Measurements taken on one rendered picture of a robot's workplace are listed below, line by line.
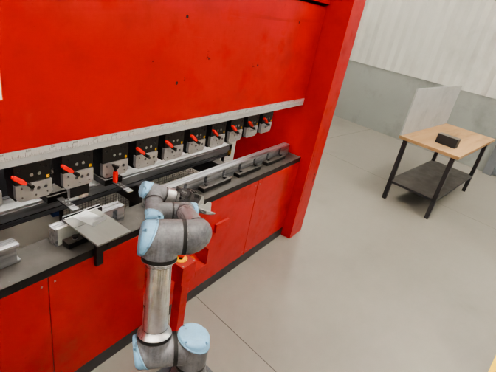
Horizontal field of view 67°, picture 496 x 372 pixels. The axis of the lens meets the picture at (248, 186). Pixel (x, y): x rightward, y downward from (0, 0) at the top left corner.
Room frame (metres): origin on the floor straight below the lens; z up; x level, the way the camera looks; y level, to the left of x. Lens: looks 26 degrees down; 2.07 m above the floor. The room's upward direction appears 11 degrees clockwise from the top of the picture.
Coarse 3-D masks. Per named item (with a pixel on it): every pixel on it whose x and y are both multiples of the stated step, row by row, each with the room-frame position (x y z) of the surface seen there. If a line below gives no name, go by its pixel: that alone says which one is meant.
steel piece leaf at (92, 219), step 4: (80, 216) 1.52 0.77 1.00; (84, 216) 1.53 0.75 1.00; (88, 216) 1.53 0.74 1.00; (92, 216) 1.54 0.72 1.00; (96, 216) 1.55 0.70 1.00; (100, 216) 1.55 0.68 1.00; (104, 216) 1.53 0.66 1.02; (80, 220) 1.49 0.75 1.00; (84, 220) 1.50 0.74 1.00; (88, 220) 1.50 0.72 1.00; (92, 220) 1.51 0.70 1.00; (96, 220) 1.52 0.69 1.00; (100, 220) 1.51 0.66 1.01; (92, 224) 1.47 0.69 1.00
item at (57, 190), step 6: (54, 186) 1.69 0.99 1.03; (54, 192) 1.64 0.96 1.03; (60, 192) 1.66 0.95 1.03; (66, 192) 1.68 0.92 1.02; (42, 198) 1.62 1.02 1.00; (48, 198) 1.60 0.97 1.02; (54, 198) 1.62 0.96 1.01; (60, 198) 1.64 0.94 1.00; (66, 204) 1.59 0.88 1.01; (72, 204) 1.60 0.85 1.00; (72, 210) 1.56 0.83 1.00
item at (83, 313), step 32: (256, 192) 2.73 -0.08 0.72; (288, 192) 3.25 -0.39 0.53; (256, 224) 2.83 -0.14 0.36; (128, 256) 1.64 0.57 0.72; (224, 256) 2.47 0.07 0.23; (32, 288) 1.20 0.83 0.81; (64, 288) 1.33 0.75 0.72; (96, 288) 1.47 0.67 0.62; (128, 288) 1.65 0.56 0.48; (192, 288) 2.16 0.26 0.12; (0, 320) 1.08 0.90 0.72; (32, 320) 1.19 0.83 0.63; (64, 320) 1.32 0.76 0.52; (96, 320) 1.47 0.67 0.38; (128, 320) 1.66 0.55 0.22; (0, 352) 1.07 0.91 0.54; (32, 352) 1.18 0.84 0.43; (64, 352) 1.31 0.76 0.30; (96, 352) 1.47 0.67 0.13
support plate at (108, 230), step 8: (72, 224) 1.45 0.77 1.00; (80, 224) 1.46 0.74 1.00; (88, 224) 1.47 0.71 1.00; (96, 224) 1.48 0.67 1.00; (104, 224) 1.50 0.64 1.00; (112, 224) 1.51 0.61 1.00; (120, 224) 1.52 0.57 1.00; (80, 232) 1.40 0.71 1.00; (88, 232) 1.41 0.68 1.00; (96, 232) 1.42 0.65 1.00; (104, 232) 1.43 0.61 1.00; (112, 232) 1.44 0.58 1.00; (120, 232) 1.46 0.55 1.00; (128, 232) 1.48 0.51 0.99; (96, 240) 1.37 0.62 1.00; (104, 240) 1.38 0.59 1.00; (112, 240) 1.40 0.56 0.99
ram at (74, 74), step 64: (0, 0) 1.29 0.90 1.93; (64, 0) 1.48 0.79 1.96; (128, 0) 1.72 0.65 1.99; (192, 0) 2.05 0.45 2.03; (256, 0) 2.53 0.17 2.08; (0, 64) 1.27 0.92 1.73; (64, 64) 1.47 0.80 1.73; (128, 64) 1.73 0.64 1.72; (192, 64) 2.10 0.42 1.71; (256, 64) 2.64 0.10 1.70; (0, 128) 1.25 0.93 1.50; (64, 128) 1.46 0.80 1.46; (128, 128) 1.75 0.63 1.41
